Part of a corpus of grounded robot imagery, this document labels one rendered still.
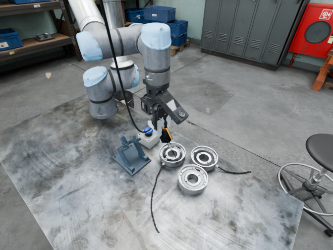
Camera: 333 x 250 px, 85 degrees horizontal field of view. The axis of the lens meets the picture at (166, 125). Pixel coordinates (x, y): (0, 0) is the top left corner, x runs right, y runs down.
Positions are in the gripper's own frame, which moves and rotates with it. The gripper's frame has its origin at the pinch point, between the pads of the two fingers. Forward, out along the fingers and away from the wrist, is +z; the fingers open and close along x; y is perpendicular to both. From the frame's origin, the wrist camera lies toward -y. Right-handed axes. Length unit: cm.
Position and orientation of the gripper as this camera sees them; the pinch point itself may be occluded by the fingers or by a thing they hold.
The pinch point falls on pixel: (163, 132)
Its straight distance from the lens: 67.4
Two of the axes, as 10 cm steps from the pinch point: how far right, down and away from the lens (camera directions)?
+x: -6.8, 4.8, -5.6
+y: -7.4, -4.4, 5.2
